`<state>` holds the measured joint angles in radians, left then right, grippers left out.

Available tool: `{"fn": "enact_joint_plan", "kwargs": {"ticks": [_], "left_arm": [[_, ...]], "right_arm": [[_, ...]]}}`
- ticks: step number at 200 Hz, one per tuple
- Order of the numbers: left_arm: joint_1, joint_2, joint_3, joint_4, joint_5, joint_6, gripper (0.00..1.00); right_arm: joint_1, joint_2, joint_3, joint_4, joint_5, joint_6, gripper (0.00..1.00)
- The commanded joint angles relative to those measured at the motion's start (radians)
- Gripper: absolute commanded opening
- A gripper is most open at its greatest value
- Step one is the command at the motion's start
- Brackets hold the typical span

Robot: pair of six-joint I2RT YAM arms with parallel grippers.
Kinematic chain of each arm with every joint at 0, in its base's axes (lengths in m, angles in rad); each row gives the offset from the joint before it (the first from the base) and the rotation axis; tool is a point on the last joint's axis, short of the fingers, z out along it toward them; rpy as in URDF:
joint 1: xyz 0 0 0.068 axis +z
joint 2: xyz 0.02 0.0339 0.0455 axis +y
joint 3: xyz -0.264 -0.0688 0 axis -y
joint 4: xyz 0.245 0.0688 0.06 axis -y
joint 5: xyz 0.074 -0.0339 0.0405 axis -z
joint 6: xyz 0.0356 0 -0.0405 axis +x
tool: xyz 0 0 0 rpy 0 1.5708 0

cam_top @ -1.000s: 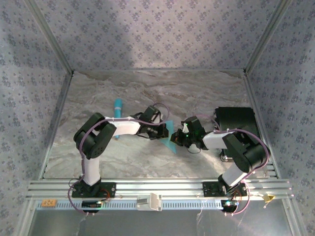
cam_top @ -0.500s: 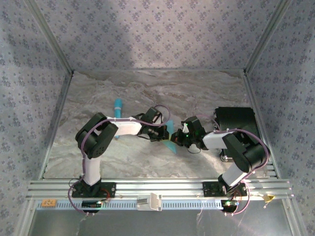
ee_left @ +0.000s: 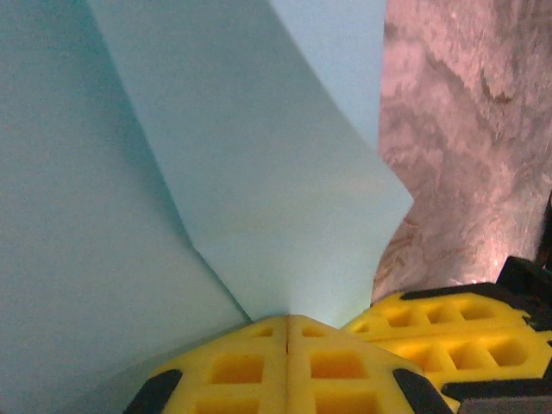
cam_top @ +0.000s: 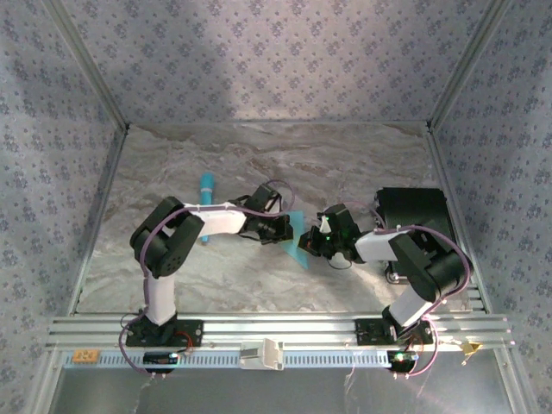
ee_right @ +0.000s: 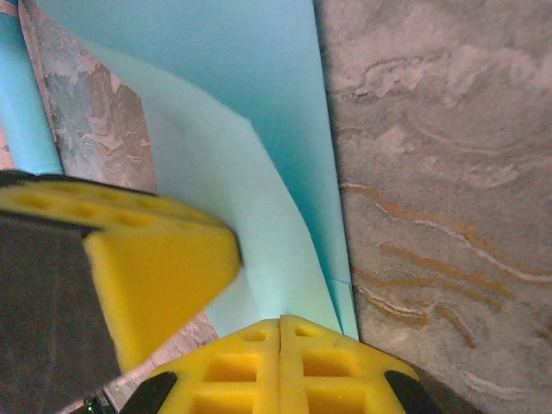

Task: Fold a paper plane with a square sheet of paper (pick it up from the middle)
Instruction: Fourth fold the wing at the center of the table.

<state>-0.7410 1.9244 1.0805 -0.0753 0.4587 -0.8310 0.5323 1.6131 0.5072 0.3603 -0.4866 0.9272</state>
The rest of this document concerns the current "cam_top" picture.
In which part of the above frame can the black right controller board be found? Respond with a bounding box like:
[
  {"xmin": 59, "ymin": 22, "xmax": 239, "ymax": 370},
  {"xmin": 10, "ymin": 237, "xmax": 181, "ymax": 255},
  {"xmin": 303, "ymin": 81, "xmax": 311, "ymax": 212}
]
[{"xmin": 386, "ymin": 349, "xmax": 419, "ymax": 373}]

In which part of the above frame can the aluminium side rail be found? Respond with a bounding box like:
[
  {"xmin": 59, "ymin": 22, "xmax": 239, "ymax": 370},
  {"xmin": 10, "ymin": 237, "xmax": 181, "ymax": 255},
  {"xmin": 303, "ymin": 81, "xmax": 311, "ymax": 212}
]
[
  {"xmin": 424, "ymin": 124, "xmax": 492, "ymax": 314},
  {"xmin": 66, "ymin": 124, "xmax": 130, "ymax": 316}
]

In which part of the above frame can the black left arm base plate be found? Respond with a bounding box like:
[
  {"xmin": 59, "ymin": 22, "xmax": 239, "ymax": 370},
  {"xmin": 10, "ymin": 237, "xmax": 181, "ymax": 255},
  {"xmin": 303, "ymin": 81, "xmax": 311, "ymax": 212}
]
[{"xmin": 124, "ymin": 318, "xmax": 204, "ymax": 348}]

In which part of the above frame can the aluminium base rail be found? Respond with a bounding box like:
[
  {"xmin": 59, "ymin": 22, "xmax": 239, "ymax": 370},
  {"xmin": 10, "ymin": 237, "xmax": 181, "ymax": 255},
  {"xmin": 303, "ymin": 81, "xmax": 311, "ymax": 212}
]
[{"xmin": 45, "ymin": 313, "xmax": 517, "ymax": 351}]

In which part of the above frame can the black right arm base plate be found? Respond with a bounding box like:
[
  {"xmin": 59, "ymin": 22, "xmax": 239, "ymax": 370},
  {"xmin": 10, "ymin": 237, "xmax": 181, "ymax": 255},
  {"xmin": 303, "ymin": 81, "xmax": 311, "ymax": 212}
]
[{"xmin": 355, "ymin": 317, "xmax": 435, "ymax": 346}]

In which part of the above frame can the black tray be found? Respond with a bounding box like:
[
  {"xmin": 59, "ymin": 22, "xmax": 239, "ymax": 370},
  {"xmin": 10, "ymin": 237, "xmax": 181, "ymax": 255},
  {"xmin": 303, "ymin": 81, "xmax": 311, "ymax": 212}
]
[{"xmin": 373, "ymin": 186, "xmax": 458, "ymax": 285}]

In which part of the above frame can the aluminium corner post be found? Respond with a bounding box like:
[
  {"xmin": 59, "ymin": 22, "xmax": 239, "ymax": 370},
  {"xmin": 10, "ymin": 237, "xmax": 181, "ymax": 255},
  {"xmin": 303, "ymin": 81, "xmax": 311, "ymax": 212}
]
[
  {"xmin": 426, "ymin": 0, "xmax": 517, "ymax": 130},
  {"xmin": 42, "ymin": 0, "xmax": 131, "ymax": 133}
]

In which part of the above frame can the black controller board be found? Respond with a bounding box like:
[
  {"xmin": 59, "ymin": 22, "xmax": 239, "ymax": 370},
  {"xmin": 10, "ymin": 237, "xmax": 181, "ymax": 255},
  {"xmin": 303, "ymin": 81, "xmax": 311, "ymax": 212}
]
[
  {"xmin": 143, "ymin": 351, "xmax": 180, "ymax": 373},
  {"xmin": 386, "ymin": 349, "xmax": 419, "ymax": 373}
]

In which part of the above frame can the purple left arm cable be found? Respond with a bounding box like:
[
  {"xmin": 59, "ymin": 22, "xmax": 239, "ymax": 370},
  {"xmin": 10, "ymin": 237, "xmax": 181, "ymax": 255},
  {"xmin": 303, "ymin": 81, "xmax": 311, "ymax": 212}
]
[{"xmin": 118, "ymin": 179, "xmax": 298, "ymax": 379}]

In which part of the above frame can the teal marker pen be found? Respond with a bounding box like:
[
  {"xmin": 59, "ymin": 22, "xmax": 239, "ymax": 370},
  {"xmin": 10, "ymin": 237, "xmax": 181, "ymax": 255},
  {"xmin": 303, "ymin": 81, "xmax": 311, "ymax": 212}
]
[{"xmin": 198, "ymin": 172, "xmax": 216, "ymax": 246}]

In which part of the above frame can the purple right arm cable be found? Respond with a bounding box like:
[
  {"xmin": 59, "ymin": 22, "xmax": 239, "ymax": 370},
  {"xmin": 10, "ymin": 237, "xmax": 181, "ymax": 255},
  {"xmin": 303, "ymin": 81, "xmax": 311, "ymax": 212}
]
[{"xmin": 344, "ymin": 201, "xmax": 474, "ymax": 380}]

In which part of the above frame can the white plastic bracket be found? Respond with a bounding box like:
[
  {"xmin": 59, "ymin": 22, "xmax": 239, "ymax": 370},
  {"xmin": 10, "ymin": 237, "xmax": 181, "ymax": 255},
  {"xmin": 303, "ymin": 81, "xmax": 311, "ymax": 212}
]
[{"xmin": 239, "ymin": 337, "xmax": 285, "ymax": 372}]

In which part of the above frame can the light blue paper sheet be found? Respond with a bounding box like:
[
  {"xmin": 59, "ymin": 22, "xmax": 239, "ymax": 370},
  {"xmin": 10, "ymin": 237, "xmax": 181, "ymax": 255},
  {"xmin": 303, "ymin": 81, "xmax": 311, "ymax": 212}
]
[{"xmin": 282, "ymin": 210, "xmax": 311, "ymax": 271}]

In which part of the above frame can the grey slotted cable duct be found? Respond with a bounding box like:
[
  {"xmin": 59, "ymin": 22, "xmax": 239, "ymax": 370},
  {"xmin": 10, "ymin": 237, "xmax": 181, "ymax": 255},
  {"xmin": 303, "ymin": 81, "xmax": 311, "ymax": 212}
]
[{"xmin": 62, "ymin": 348, "xmax": 398, "ymax": 370}]

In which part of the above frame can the yellow connector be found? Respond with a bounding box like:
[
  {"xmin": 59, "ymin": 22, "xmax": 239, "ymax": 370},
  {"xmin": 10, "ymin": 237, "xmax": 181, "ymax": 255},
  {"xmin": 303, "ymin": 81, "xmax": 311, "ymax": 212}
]
[{"xmin": 457, "ymin": 340, "xmax": 483, "ymax": 358}]

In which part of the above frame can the black left controller board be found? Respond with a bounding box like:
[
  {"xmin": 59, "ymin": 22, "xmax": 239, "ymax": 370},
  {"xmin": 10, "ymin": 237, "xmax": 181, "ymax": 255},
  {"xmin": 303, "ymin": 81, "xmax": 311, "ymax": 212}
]
[{"xmin": 143, "ymin": 351, "xmax": 180, "ymax": 373}]

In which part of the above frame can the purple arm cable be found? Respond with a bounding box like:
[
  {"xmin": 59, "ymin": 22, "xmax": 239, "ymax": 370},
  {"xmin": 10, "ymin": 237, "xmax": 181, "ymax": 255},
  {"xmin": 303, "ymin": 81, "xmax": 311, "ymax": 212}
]
[
  {"xmin": 344, "ymin": 201, "xmax": 474, "ymax": 380},
  {"xmin": 118, "ymin": 179, "xmax": 298, "ymax": 379}
]

